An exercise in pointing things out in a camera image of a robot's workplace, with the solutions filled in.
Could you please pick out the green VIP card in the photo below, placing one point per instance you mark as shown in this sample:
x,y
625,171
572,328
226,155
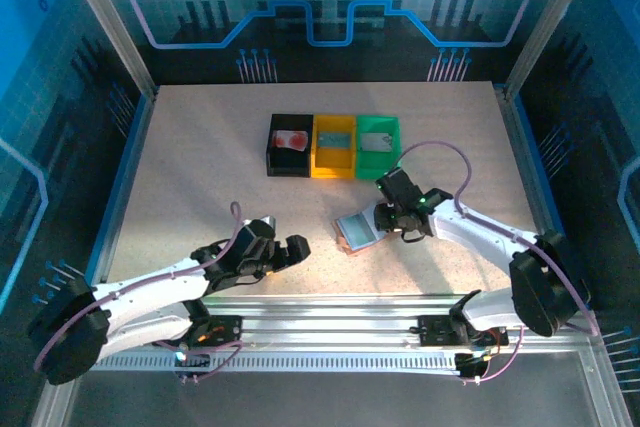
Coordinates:
x,y
359,229

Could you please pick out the tan leather card holder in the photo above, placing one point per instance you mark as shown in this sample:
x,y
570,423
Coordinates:
x,y
356,250

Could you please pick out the red white card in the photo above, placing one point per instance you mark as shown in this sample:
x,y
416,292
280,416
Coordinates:
x,y
290,139

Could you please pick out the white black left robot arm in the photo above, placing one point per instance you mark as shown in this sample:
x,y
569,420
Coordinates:
x,y
150,287

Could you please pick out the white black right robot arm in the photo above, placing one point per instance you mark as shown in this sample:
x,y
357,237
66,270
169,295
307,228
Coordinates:
x,y
480,237

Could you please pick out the grey silver card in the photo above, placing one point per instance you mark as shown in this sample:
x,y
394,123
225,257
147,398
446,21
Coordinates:
x,y
377,143

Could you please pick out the grey green card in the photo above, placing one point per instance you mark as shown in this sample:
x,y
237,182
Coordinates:
x,y
334,140

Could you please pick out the green plastic bin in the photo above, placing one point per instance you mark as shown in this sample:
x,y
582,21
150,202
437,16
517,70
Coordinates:
x,y
377,167

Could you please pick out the yellow plastic bin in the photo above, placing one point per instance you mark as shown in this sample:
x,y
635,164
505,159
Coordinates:
x,y
332,167

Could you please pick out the black plastic bin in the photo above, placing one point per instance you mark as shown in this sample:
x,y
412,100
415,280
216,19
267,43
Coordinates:
x,y
289,167

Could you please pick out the black connector board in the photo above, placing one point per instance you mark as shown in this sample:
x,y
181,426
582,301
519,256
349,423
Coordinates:
x,y
472,364
192,362

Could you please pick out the blue table edge strip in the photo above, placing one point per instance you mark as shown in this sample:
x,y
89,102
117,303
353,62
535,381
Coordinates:
x,y
545,187
117,197

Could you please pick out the grey metal plate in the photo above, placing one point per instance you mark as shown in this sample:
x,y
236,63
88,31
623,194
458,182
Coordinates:
x,y
325,402

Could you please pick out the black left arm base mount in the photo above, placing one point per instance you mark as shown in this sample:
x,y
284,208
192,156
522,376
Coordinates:
x,y
225,329

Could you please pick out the aluminium front rail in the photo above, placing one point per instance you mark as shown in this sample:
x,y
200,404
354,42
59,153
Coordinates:
x,y
325,319

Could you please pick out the aluminium side rail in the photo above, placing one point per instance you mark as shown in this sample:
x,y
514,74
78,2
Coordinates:
x,y
520,167

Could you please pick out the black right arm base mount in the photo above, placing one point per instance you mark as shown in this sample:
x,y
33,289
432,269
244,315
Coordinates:
x,y
435,329

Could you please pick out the aluminium frame post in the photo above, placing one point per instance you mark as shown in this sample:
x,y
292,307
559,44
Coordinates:
x,y
107,22
550,17

